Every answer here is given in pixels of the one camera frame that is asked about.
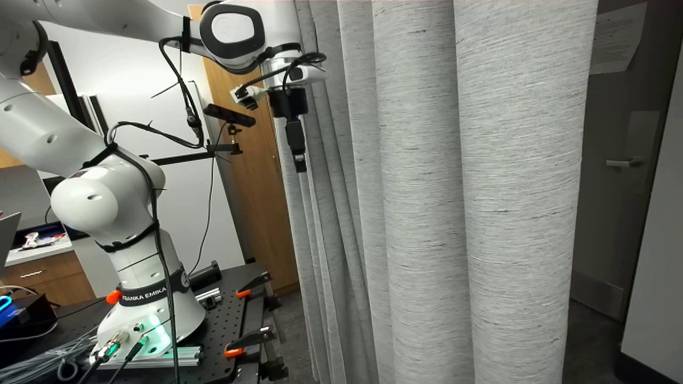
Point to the small orange knob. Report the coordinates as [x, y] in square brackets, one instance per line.
[115, 297]

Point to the dark glass door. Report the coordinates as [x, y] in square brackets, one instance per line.
[619, 236]

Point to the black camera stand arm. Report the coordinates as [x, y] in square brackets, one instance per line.
[193, 155]

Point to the grey woven curtain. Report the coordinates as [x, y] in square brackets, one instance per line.
[420, 215]

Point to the wooden door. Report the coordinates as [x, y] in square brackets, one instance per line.
[258, 199]

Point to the paper notice on door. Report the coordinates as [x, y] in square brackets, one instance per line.
[618, 40]

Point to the wooden drawer cabinet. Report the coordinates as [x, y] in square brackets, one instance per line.
[50, 278]

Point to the black metal post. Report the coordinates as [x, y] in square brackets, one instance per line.
[76, 88]

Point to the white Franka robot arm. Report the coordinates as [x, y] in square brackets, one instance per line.
[87, 199]

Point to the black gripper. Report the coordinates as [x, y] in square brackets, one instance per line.
[291, 103]

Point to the white countertop with papers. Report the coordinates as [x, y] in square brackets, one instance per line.
[43, 247]

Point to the black box with blue part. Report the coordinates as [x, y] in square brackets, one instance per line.
[28, 316]

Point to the grey laptop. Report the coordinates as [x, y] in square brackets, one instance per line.
[7, 238]

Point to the black perforated breadboard table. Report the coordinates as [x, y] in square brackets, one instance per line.
[227, 313]

